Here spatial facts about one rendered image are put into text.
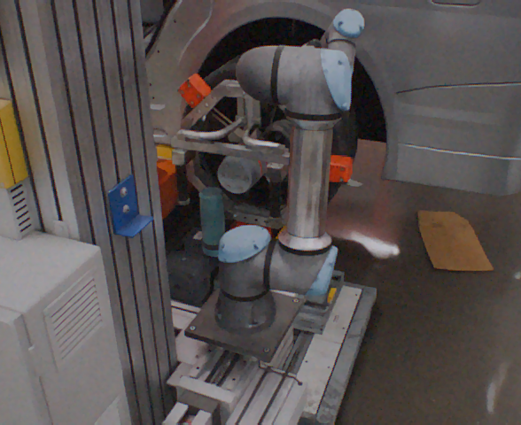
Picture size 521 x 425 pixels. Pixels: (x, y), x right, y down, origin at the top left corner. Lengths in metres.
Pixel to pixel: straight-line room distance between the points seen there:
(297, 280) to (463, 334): 1.57
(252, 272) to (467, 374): 1.46
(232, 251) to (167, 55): 1.29
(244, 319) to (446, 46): 1.15
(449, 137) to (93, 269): 1.48
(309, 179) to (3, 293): 0.62
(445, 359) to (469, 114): 1.04
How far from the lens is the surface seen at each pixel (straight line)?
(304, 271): 1.28
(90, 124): 1.00
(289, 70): 1.16
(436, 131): 2.17
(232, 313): 1.39
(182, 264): 2.37
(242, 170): 2.00
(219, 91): 2.09
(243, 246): 1.29
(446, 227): 3.47
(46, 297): 0.93
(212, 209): 2.15
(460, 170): 2.22
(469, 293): 3.01
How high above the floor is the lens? 1.76
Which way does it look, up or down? 30 degrees down
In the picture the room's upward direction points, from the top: 1 degrees counter-clockwise
